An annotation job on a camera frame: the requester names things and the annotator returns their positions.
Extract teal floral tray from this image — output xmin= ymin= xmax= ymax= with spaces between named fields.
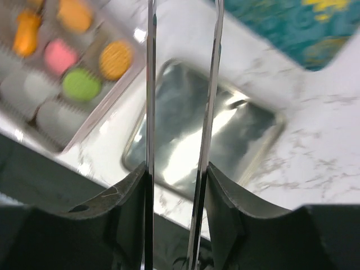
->
xmin=224 ymin=0 xmax=359 ymax=71

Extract pink round cookie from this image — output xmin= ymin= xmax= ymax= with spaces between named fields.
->
xmin=43 ymin=38 xmax=79 ymax=76

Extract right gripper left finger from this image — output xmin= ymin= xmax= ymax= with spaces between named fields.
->
xmin=1 ymin=164 xmax=146 ymax=269

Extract green round cookie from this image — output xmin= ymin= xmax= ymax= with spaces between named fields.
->
xmin=62 ymin=68 xmax=102 ymax=102

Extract cookie tin with liners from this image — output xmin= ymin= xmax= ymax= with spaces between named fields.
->
xmin=1 ymin=1 xmax=145 ymax=154

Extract orange round cookie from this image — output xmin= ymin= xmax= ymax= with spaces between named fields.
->
xmin=99 ymin=40 xmax=133 ymax=80

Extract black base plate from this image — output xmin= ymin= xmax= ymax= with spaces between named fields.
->
xmin=1 ymin=136 xmax=189 ymax=269

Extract steel kitchen tongs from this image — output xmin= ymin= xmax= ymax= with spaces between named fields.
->
xmin=139 ymin=0 xmax=225 ymax=270

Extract silver tin lid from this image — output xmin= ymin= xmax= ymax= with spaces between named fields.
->
xmin=121 ymin=58 xmax=287 ymax=197

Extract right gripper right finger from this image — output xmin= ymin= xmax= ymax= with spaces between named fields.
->
xmin=205 ymin=164 xmax=359 ymax=269

